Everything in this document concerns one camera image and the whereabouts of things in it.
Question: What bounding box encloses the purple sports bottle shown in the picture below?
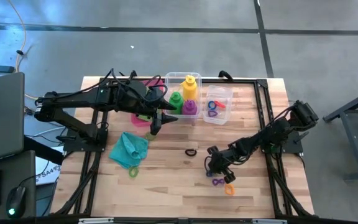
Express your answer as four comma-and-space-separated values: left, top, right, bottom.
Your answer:
181, 98, 198, 116

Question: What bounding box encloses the silver aluminium bracket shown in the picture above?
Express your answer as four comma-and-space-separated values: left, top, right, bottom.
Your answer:
252, 218, 288, 224
78, 217, 115, 224

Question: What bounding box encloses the green microfibre cloth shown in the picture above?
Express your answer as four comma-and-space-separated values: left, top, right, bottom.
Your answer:
137, 113, 154, 123

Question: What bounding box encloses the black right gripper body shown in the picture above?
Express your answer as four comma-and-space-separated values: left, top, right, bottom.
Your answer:
204, 144, 237, 185

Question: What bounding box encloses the orange coil keyring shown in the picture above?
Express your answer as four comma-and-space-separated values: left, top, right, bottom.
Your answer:
224, 183, 236, 197

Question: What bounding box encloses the green sports bottle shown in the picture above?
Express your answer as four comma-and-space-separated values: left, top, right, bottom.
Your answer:
168, 91, 185, 115

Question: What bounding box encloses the workbench with black legs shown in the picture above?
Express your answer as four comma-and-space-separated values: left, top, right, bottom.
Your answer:
323, 83, 358, 182

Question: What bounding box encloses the white printed paper sheet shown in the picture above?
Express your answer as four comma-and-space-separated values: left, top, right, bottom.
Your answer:
35, 146, 64, 187

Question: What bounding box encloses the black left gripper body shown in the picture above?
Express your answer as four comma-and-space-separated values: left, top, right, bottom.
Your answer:
144, 86, 167, 136

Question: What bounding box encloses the pink plastic bin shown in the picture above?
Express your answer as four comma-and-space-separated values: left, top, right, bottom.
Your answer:
131, 79, 167, 128

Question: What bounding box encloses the black computer mouse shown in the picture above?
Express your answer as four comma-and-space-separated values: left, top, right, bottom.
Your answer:
6, 185, 27, 219

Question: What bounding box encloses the yellow floor cable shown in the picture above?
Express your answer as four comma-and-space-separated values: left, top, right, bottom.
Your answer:
7, 0, 27, 73

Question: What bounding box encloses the yellow sports bottle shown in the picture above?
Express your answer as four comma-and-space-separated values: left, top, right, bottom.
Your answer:
181, 74, 198, 101

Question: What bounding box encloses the black aluminium rig frame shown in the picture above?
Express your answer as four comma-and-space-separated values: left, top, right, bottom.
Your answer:
50, 76, 315, 218

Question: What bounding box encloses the dark grey desk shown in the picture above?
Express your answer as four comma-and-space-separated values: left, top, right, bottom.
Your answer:
0, 150, 37, 222

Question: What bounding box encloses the grey monitor back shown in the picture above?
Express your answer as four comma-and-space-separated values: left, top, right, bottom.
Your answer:
0, 72, 25, 164

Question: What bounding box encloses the large clear plastic bin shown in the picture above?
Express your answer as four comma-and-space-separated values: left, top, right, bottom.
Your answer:
163, 72, 203, 119

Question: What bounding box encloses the teal microfibre cloth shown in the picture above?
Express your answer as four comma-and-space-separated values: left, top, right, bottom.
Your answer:
109, 131, 149, 170

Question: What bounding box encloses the small clear plastic bin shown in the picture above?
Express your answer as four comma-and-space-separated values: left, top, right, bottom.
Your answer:
202, 85, 234, 126

